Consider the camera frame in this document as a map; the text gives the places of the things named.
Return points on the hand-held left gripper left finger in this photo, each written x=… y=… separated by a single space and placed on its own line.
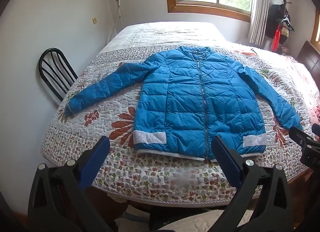
x=100 y=153

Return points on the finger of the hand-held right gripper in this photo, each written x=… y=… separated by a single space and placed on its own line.
x=298 y=136

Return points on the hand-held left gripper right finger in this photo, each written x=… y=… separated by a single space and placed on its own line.
x=225 y=154

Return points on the blue puffer jacket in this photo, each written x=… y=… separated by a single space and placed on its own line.
x=187 y=92

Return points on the floral quilted bed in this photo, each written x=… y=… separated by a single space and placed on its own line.
x=107 y=112

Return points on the pink floral bedding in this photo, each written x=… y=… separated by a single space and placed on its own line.
x=307 y=82

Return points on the dark wooden headboard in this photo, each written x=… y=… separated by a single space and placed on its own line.
x=308 y=54

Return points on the black hanging garment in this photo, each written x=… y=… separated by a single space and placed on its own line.
x=273 y=19

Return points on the white curtain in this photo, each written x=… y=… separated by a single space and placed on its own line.
x=258 y=10

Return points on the wall switch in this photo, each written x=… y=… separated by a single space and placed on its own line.
x=94 y=20

